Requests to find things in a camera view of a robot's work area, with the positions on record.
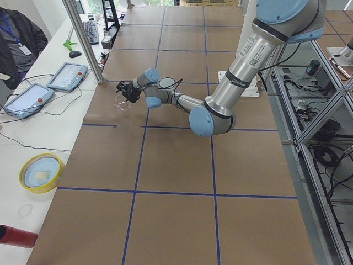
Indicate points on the teach pendant tablet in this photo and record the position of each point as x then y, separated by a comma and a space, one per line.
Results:
68, 77
29, 101

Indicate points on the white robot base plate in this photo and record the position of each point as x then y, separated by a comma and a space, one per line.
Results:
251, 91

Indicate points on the green clamp tool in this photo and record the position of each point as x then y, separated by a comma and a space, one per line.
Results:
68, 44

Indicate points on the clear round lid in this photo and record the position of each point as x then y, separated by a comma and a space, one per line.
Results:
24, 211

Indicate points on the aluminium frame post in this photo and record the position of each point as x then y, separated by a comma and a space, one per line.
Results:
74, 16

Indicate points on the person in dark jacket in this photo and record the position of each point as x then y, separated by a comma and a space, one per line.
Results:
22, 41

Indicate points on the black computer mouse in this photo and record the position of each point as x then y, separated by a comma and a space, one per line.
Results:
74, 54

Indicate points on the aluminium side rail frame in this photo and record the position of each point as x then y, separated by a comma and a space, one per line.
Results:
311, 88

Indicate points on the far teach pendant tablet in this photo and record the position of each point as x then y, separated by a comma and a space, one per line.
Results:
68, 77

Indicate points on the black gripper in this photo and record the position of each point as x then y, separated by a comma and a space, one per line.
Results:
129, 91

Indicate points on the black keyboard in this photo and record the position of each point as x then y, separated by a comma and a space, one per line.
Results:
91, 30

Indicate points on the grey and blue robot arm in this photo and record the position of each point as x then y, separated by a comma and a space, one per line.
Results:
269, 24

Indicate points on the yellow rimmed bowl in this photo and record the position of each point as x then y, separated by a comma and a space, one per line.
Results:
41, 173

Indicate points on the brown paper table mat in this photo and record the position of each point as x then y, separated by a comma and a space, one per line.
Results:
141, 188

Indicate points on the red cylinder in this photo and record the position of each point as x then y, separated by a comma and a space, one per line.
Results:
17, 237

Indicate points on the near teach pendant tablet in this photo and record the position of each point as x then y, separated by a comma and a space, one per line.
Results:
29, 101

